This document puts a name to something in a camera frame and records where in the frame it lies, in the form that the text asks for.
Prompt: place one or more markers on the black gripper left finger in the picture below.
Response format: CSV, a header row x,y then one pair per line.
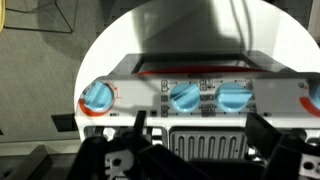
x,y
100,156

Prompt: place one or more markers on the white toy cooker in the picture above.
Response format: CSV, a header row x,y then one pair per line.
x,y
140,96

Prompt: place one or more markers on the plain blue cooker knob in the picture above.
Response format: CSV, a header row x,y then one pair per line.
x,y
232,96
185,96

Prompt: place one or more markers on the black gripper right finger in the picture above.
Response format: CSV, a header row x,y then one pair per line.
x,y
290,156

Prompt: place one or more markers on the black square floor socket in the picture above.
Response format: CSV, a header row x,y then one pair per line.
x,y
1,131
65,122

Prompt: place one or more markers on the dark grey metal frame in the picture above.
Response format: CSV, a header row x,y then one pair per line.
x,y
36,163

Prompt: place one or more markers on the wooden board with checker pattern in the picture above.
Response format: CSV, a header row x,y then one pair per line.
x,y
1,15

